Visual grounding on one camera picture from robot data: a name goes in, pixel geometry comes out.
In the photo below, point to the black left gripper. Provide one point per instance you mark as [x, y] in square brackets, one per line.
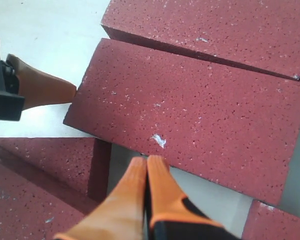
[23, 87]

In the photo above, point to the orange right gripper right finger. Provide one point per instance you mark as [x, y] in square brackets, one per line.
[171, 214]

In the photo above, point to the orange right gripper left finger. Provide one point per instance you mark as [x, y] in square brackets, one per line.
[121, 215]

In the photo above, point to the third row red brick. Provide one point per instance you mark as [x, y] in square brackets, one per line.
[265, 222]

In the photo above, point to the back row left red brick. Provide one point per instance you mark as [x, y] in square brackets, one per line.
[257, 35]

